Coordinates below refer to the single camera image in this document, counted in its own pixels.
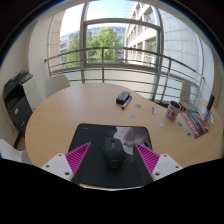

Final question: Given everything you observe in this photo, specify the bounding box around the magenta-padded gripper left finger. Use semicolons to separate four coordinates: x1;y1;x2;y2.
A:
40;141;93;184

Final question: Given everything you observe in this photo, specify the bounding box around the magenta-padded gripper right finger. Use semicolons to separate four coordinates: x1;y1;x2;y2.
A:
132;142;184;186

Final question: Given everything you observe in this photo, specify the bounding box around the black computer mouse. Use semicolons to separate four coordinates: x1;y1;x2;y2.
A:
102;137;126;171

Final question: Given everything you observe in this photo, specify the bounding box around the black cat-print mouse pad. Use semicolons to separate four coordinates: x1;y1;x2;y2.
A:
68;123;154;187

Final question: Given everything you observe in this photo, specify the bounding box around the white chair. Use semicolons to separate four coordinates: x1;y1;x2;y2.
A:
179;79;199;113
0;138;33;165
44;74;71;99

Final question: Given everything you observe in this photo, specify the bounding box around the red and black magazine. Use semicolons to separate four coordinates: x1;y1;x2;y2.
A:
180;110;209;139

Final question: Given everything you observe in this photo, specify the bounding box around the strawberry-print mug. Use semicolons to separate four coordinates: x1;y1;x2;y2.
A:
164;100;182;121

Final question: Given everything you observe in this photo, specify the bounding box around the small blue and white box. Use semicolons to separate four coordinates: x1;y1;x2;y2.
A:
200;109;212;123

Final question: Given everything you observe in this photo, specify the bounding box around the black and white office printer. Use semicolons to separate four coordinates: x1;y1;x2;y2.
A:
2;69;43;134

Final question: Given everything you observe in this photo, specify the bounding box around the black whiteboard eraser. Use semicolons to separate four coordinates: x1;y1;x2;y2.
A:
115;90;131;105

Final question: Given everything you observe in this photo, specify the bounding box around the black tablet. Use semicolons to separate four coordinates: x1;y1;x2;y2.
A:
206;94;215;111

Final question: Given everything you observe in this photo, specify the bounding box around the metal balcony railing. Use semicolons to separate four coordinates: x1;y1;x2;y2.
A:
44;46;205;103

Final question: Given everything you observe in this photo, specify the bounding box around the green tree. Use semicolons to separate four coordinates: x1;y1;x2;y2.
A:
63;26;123;66

